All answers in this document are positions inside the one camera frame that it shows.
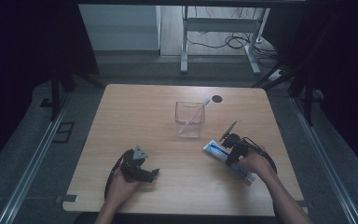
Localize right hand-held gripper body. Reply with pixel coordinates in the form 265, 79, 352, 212
218, 119, 250, 157

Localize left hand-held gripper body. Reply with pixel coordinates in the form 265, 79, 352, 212
119, 145, 150, 184

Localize white blue toothpaste tube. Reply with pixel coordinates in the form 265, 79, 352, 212
202, 139, 257, 187

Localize pink toothbrush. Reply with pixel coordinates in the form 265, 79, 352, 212
178, 98, 211, 135

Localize clear plastic cup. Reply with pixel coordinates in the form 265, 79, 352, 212
173, 101, 206, 139

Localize person's right hand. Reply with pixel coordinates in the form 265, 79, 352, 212
237, 150, 277, 184

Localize person's left hand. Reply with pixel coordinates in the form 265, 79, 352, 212
104, 169, 144, 207

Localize grey tape piece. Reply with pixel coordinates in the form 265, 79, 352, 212
54, 193, 79, 205

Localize white power strip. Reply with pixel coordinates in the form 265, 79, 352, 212
266, 68, 285, 83

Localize black metal stand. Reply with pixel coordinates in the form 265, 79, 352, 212
49, 64, 106, 123
251, 61, 317, 127

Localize black floor plate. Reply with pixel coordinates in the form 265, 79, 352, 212
39, 97, 54, 109

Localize white cabinet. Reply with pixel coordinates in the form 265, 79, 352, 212
77, 4, 162, 52

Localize dark curtain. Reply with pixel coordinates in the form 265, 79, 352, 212
0, 0, 101, 176
262, 0, 358, 183

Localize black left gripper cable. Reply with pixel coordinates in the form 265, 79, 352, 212
103, 148, 135, 201

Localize metal floor rail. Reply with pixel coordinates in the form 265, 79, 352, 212
291, 95, 358, 224
0, 92, 73, 224

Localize black floor cables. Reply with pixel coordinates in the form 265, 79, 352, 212
186, 7, 282, 69

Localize white metal desk frame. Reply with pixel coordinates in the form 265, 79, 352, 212
179, 5, 272, 76

